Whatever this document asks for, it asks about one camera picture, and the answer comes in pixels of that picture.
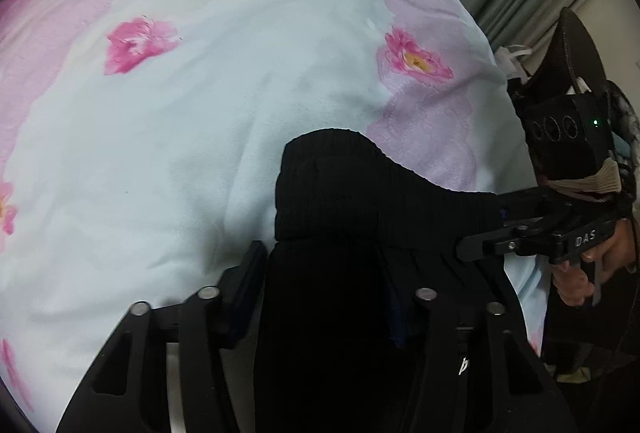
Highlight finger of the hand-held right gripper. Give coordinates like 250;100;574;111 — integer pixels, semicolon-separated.
455;220;568;262
496;190;573;226

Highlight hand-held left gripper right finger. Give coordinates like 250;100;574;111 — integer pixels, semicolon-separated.
382;270;569;433

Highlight pink floral bed sheet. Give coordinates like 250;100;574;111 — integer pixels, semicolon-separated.
0;0;551;431

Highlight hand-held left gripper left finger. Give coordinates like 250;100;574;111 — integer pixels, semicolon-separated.
55;240;269;433

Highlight black pants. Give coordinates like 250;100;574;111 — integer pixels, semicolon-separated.
252;128;527;433

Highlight white cloth strap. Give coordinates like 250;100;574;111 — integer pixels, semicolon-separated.
495;44;533;81

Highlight person's dark clothing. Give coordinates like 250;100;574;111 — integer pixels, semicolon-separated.
540;258;640;433

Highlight person's right hand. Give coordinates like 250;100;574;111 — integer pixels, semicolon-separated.
550;217;640;310

